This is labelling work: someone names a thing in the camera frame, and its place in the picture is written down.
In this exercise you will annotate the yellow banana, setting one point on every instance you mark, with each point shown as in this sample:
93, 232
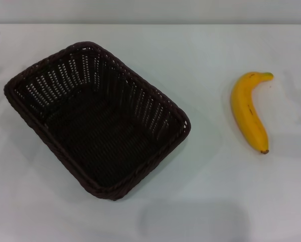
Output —
248, 113

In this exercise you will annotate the black woven plastic basket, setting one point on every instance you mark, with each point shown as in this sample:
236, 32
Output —
100, 136

